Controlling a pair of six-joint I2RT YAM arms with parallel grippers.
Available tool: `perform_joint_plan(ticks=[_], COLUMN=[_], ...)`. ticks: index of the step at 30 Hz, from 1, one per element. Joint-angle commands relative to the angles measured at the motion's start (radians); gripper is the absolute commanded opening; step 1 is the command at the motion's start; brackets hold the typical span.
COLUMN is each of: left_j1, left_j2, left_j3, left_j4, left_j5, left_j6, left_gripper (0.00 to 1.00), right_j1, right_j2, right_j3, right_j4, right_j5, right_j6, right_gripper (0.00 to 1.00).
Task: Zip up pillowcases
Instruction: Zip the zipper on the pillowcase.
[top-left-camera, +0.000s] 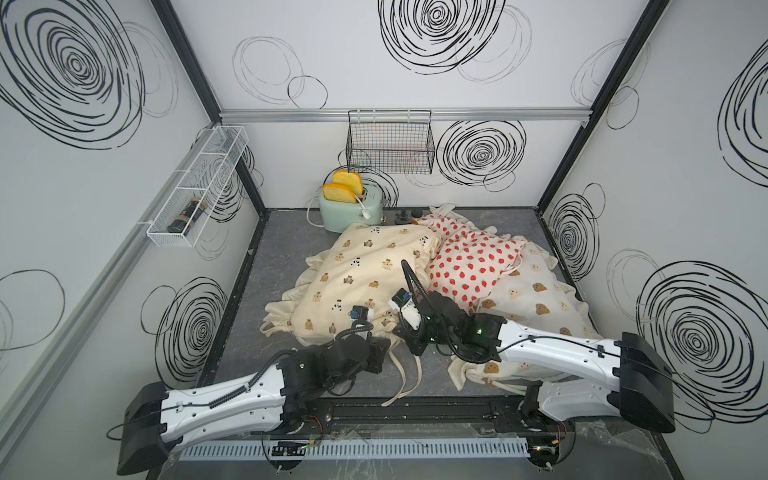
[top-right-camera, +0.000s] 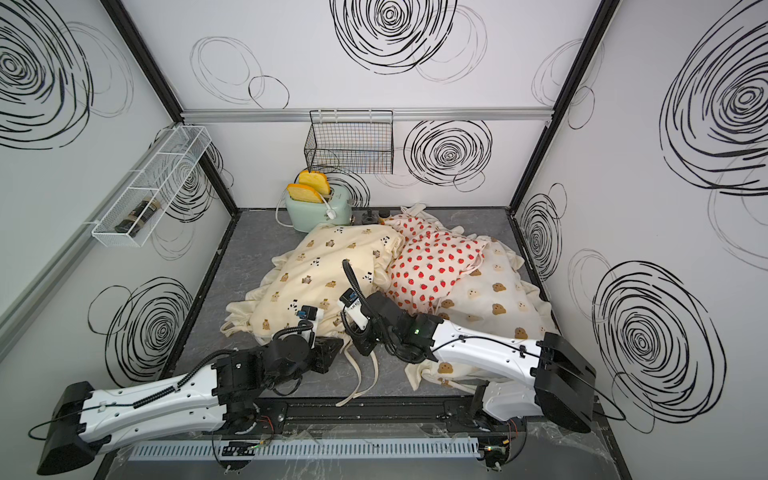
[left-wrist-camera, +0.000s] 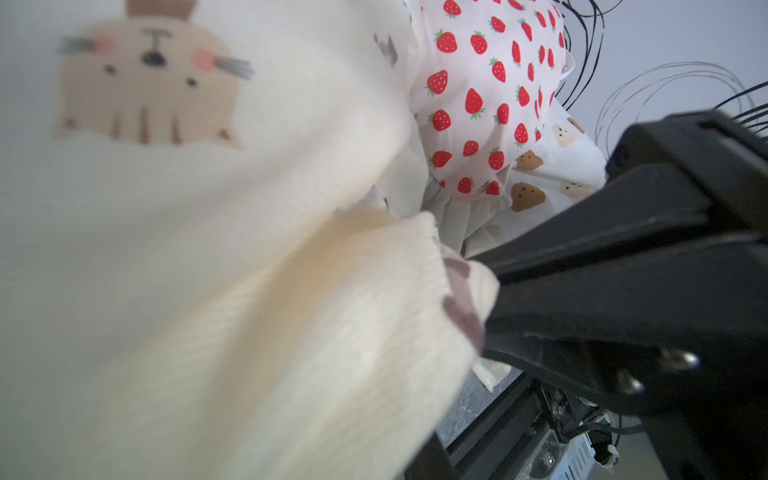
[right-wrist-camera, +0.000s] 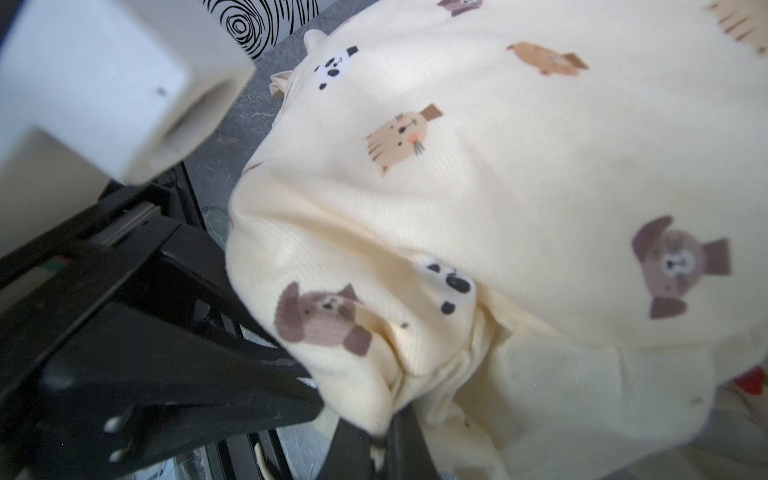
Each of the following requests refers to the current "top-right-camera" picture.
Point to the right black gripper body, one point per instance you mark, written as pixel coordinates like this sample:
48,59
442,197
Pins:
368,338

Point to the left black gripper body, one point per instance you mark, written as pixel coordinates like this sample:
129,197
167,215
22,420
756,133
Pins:
316,359

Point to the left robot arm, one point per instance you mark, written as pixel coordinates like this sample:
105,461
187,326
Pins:
219,394

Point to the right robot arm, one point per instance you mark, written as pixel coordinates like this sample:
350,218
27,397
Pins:
546,377

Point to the cream bear print pillow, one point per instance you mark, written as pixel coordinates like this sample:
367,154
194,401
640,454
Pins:
494,299

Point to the black lid spice jar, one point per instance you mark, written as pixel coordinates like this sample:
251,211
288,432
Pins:
369,217

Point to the mint green toaster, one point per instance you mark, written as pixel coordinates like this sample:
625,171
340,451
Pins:
335,211

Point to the front yellow toast slice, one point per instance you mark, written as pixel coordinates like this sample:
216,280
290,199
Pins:
304,193

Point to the yellow toast slice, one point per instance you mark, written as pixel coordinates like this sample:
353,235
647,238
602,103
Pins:
304,193
315,180

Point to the rear yellow toast slice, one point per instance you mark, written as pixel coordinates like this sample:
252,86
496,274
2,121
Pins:
315,180

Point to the dark item in shelf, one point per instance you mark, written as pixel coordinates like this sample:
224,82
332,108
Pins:
138,217

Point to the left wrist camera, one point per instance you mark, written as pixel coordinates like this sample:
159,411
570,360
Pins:
309,318

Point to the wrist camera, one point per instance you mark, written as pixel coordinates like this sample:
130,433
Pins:
351,308
309,318

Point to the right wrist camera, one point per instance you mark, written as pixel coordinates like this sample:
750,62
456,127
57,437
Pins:
351,308

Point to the white slotted cable duct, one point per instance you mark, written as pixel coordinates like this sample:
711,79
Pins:
307,449

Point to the black wire basket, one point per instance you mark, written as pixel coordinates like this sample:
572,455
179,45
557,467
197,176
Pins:
356,140

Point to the white wire wall shelf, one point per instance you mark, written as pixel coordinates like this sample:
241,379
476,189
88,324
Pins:
171,175

